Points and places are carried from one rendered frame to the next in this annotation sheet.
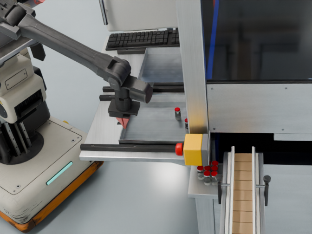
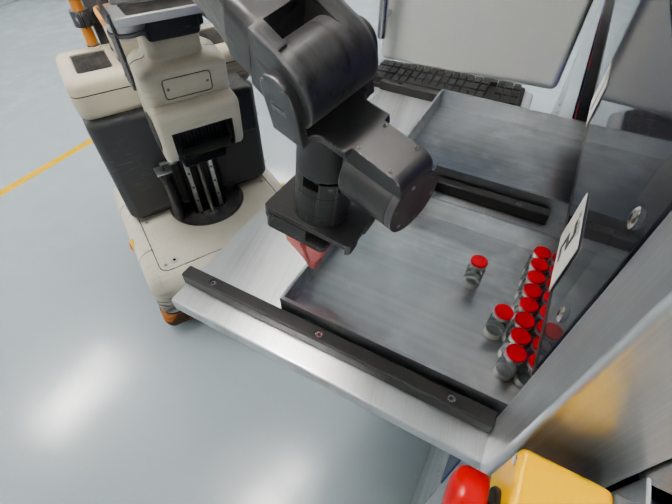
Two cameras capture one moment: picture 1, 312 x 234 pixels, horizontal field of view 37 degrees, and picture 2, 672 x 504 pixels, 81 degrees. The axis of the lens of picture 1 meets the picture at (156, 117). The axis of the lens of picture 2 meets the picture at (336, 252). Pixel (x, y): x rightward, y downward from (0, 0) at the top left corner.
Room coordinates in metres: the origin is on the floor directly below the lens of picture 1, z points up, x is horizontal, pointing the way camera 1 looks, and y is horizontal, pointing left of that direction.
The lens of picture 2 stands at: (0.96, 0.01, 1.30)
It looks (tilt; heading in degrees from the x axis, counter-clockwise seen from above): 48 degrees down; 14
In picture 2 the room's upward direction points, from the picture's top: straight up
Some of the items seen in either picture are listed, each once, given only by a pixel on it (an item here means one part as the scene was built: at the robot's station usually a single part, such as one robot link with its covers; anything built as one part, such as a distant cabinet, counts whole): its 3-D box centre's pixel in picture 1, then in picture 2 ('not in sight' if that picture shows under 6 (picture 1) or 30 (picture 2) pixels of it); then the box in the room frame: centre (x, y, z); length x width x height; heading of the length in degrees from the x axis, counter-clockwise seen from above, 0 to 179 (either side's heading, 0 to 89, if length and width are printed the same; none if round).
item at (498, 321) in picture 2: (187, 124); (498, 322); (1.24, -0.11, 0.91); 0.02 x 0.02 x 0.05
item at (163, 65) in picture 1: (181, 67); (509, 149); (1.62, -0.14, 0.90); 0.34 x 0.26 x 0.04; 76
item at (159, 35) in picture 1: (146, 39); (443, 83); (2.03, -0.01, 0.82); 0.40 x 0.14 x 0.02; 79
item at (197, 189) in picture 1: (211, 180); not in sight; (0.99, -0.14, 0.87); 0.14 x 0.13 x 0.02; 76
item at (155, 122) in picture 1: (171, 120); (450, 284); (1.29, -0.05, 0.90); 0.34 x 0.26 x 0.04; 76
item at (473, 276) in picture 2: (178, 113); (474, 273); (1.31, -0.08, 0.90); 0.02 x 0.02 x 0.04
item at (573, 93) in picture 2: not in sight; (564, 117); (2.10, -0.36, 0.73); 1.98 x 0.01 x 0.25; 166
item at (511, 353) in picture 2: not in sight; (524, 308); (1.27, -0.14, 0.91); 0.18 x 0.02 x 0.05; 166
